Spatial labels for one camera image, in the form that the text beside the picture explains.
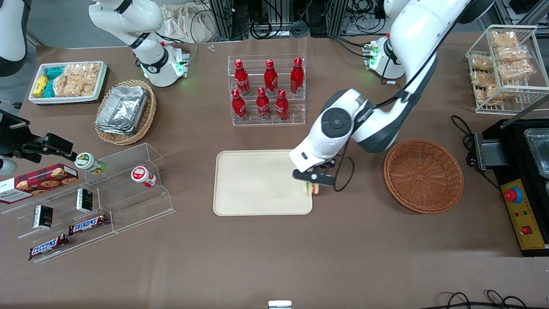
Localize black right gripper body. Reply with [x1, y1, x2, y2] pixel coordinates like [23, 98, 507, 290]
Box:
[0, 109, 34, 160]

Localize beige plastic serving tray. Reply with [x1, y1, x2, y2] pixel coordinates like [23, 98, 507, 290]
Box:
[213, 149, 314, 216]

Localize oval light wicker basket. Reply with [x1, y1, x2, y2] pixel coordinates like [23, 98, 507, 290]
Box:
[94, 79, 157, 146]

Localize round brown wicker basket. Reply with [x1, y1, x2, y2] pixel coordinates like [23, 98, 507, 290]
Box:
[383, 138, 465, 215]

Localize green-capped yogurt bottle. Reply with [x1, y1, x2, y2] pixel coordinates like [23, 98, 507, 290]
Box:
[74, 152, 106, 176]

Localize red tartan cookie box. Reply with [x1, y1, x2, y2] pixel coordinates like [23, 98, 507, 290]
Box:
[0, 163, 79, 205]

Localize red cola bottle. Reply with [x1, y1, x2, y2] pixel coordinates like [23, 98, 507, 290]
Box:
[275, 89, 290, 122]
[263, 59, 279, 96]
[234, 59, 251, 96]
[231, 88, 248, 122]
[256, 87, 272, 121]
[290, 57, 305, 95]

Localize yellow snack packet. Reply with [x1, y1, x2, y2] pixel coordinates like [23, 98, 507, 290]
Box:
[33, 75, 49, 98]

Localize small black box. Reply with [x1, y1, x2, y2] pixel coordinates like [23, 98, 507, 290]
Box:
[76, 188, 94, 214]
[33, 205, 54, 230]

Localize clear acrylic bottle rack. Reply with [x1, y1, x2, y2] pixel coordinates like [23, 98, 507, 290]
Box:
[227, 54, 307, 127]

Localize clear bag of crackers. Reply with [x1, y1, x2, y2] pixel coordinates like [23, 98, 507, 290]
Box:
[53, 63, 102, 98]

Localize stacked aluminium foil trays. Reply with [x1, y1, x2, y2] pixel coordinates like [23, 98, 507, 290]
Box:
[95, 85, 150, 136]

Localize white rectangular snack bin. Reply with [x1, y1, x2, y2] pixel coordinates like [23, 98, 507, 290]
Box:
[28, 61, 108, 106]

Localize snickers chocolate bar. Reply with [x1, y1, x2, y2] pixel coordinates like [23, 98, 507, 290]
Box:
[68, 213, 110, 236]
[28, 233, 69, 261]

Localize red-capped yogurt bottle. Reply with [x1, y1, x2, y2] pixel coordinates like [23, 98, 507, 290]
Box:
[130, 166, 157, 188]

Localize clear acrylic step stand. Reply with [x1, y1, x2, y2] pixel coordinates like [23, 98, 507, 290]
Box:
[0, 142, 175, 264]

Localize beige cloth bag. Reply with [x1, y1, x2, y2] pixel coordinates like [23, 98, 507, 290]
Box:
[160, 2, 216, 44]

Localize bagged rice cracker snack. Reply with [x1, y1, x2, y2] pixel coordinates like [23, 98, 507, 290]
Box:
[476, 85, 514, 106]
[469, 55, 495, 72]
[491, 30, 518, 48]
[495, 45, 529, 63]
[497, 60, 535, 82]
[471, 70, 497, 88]

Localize black fryer with yellow panel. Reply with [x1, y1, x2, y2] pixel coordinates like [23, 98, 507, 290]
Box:
[474, 117, 549, 258]

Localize black left arm wrist cable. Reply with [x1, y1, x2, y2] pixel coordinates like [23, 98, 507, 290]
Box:
[333, 141, 356, 193]

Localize coiled black cable bundle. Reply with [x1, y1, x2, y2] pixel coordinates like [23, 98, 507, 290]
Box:
[250, 16, 310, 40]

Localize black fryer power cable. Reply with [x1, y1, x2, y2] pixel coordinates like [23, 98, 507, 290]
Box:
[450, 115, 501, 190]

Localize aluminium frame post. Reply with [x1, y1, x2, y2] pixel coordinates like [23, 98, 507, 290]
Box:
[208, 0, 235, 40]

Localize black floor cables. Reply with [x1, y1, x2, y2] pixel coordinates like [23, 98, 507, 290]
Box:
[428, 290, 529, 309]

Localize white wire rack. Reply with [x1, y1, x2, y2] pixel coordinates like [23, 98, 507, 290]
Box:
[465, 24, 549, 115]

